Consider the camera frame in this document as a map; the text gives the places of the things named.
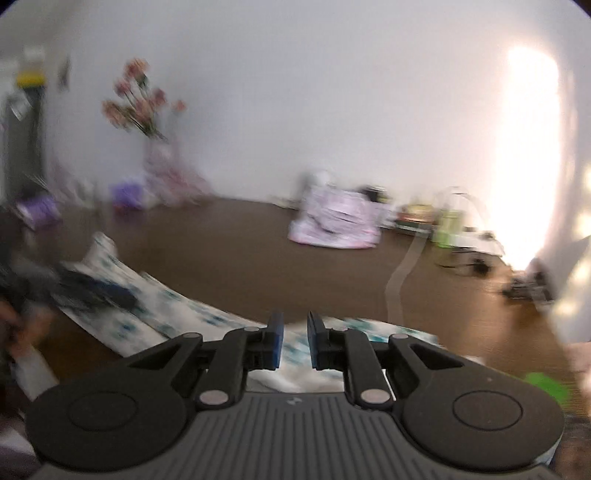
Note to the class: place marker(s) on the black phone holder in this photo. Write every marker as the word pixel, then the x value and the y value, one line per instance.
pixel 526 288

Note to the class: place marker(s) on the pink floral clothes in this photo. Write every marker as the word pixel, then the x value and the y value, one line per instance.
pixel 337 221

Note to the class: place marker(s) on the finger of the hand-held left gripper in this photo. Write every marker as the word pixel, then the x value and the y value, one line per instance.
pixel 101 290

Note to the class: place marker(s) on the purple tissue pack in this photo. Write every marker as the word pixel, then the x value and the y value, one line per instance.
pixel 127 193

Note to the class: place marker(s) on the pink flower bouquet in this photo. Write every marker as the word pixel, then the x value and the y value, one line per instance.
pixel 138 104

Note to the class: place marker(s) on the plastic wrapped vase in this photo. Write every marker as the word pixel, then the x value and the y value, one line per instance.
pixel 159 166

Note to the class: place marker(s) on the white teal floral clothes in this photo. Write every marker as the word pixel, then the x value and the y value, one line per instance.
pixel 161 309

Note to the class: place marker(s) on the yellow item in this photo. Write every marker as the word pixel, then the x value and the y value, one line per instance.
pixel 30 80

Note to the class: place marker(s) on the purple packet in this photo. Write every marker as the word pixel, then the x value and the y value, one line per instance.
pixel 41 211

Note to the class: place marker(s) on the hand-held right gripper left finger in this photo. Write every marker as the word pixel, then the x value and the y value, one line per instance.
pixel 276 344

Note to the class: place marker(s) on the green plastic part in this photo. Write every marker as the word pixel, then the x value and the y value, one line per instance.
pixel 547 386

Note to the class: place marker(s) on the clear plastic bag red print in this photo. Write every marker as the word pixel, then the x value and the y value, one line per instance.
pixel 194 184

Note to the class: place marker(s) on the small black device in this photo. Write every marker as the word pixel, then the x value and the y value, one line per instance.
pixel 475 266

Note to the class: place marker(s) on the green spray bottle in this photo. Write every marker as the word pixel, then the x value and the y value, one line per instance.
pixel 445 228

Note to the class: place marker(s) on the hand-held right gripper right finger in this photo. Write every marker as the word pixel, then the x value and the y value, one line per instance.
pixel 315 344

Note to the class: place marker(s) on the yellow packet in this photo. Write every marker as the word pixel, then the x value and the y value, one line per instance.
pixel 418 210

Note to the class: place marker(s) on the person's left forearm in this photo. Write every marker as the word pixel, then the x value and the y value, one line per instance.
pixel 32 369

